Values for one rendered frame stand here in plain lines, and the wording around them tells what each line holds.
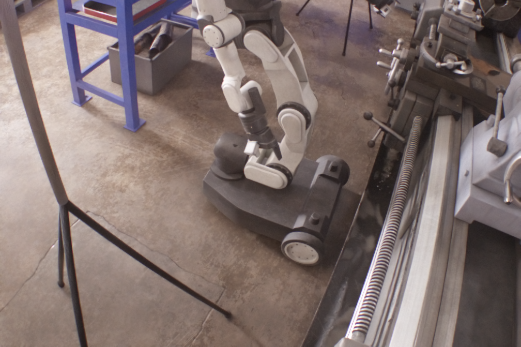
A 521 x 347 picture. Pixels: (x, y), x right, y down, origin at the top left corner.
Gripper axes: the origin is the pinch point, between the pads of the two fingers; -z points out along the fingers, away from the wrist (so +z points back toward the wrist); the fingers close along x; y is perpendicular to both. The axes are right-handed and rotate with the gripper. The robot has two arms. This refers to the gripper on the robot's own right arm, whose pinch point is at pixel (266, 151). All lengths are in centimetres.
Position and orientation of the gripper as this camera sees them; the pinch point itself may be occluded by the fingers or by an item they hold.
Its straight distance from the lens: 152.6
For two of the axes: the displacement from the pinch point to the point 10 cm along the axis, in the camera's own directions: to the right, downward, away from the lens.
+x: 7.4, 0.8, -6.7
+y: 5.8, -5.7, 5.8
